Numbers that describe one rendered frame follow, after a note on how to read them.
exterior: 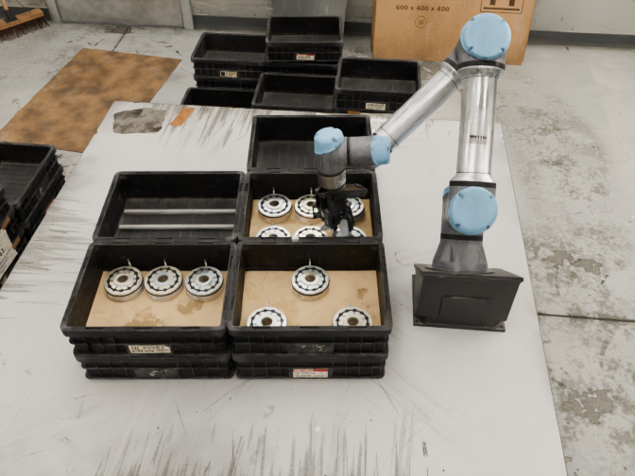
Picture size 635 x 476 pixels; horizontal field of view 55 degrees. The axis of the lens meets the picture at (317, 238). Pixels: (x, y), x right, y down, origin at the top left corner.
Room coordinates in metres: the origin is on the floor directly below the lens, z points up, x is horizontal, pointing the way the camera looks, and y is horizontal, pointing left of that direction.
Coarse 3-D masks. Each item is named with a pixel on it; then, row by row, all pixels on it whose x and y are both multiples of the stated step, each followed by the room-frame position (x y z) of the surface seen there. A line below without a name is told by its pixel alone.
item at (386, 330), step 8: (240, 248) 1.12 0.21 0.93; (384, 248) 1.12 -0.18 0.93; (240, 256) 1.10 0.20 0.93; (384, 256) 1.10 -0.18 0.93; (384, 264) 1.07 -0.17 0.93; (384, 272) 1.04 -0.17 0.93; (232, 280) 1.01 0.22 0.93; (384, 280) 1.01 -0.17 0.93; (232, 288) 0.99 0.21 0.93; (384, 288) 0.99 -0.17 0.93; (232, 296) 0.96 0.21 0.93; (384, 296) 0.96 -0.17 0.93; (232, 304) 0.95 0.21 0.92; (232, 312) 0.91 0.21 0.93; (232, 320) 0.89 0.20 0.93; (232, 328) 0.86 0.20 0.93; (240, 328) 0.86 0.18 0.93; (248, 328) 0.86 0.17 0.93; (256, 328) 0.87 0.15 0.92; (264, 328) 0.87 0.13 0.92; (272, 328) 0.86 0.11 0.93; (280, 328) 0.86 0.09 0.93; (288, 328) 0.86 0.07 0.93; (296, 328) 0.86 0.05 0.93; (304, 328) 0.86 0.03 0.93; (312, 328) 0.86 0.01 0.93; (320, 328) 0.86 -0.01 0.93; (328, 328) 0.86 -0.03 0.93; (336, 328) 0.86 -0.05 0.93; (344, 328) 0.86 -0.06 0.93; (352, 328) 0.86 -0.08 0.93; (360, 328) 0.86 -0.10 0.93; (368, 328) 0.86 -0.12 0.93; (376, 328) 0.86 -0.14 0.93; (384, 328) 0.86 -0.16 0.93; (240, 336) 0.86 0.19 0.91
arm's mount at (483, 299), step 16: (416, 272) 1.18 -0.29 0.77; (432, 272) 1.04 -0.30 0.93; (448, 272) 1.05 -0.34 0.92; (464, 272) 1.05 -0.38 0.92; (480, 272) 1.06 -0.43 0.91; (496, 272) 1.10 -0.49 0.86; (416, 288) 1.13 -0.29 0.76; (432, 288) 1.04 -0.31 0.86; (448, 288) 1.04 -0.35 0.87; (464, 288) 1.03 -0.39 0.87; (480, 288) 1.03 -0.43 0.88; (496, 288) 1.02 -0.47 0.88; (512, 288) 1.02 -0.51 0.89; (416, 304) 1.08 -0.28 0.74; (432, 304) 1.04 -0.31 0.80; (448, 304) 1.03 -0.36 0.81; (464, 304) 1.03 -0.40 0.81; (480, 304) 1.02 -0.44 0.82; (496, 304) 1.02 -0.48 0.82; (416, 320) 1.04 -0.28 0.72; (432, 320) 1.04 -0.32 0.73; (448, 320) 1.03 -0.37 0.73; (464, 320) 1.03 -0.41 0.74; (480, 320) 1.02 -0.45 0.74; (496, 320) 1.02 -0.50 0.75
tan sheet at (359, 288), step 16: (256, 272) 1.13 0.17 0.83; (272, 272) 1.13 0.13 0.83; (288, 272) 1.13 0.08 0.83; (336, 272) 1.13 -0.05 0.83; (352, 272) 1.13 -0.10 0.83; (368, 272) 1.13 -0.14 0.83; (256, 288) 1.07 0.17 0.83; (272, 288) 1.07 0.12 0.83; (288, 288) 1.07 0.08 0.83; (336, 288) 1.07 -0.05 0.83; (352, 288) 1.07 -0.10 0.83; (368, 288) 1.07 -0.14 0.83; (256, 304) 1.01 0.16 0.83; (272, 304) 1.01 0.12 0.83; (288, 304) 1.01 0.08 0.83; (304, 304) 1.01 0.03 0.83; (320, 304) 1.01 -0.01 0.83; (336, 304) 1.01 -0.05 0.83; (352, 304) 1.01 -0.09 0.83; (368, 304) 1.01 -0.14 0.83; (240, 320) 0.96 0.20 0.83; (288, 320) 0.96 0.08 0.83; (304, 320) 0.96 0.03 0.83; (320, 320) 0.96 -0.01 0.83
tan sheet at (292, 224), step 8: (256, 200) 1.43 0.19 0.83; (296, 200) 1.43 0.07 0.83; (368, 200) 1.43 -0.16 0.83; (256, 208) 1.39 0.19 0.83; (368, 208) 1.39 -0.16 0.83; (256, 216) 1.35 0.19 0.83; (368, 216) 1.35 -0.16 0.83; (256, 224) 1.32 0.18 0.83; (264, 224) 1.32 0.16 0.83; (280, 224) 1.32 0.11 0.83; (288, 224) 1.32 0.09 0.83; (296, 224) 1.32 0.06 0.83; (304, 224) 1.32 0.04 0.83; (312, 224) 1.32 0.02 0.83; (320, 224) 1.32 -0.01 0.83; (360, 224) 1.32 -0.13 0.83; (368, 224) 1.32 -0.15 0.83; (256, 232) 1.28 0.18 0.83; (328, 232) 1.28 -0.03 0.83; (368, 232) 1.28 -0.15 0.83
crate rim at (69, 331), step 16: (80, 272) 1.04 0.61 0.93; (224, 304) 0.93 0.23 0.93; (64, 320) 0.89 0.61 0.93; (224, 320) 0.89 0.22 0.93; (80, 336) 0.86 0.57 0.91; (96, 336) 0.86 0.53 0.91; (112, 336) 0.86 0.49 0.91; (128, 336) 0.86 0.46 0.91; (144, 336) 0.86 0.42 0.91; (160, 336) 0.86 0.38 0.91; (176, 336) 0.86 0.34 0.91; (192, 336) 0.86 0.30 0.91; (208, 336) 0.86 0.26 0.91
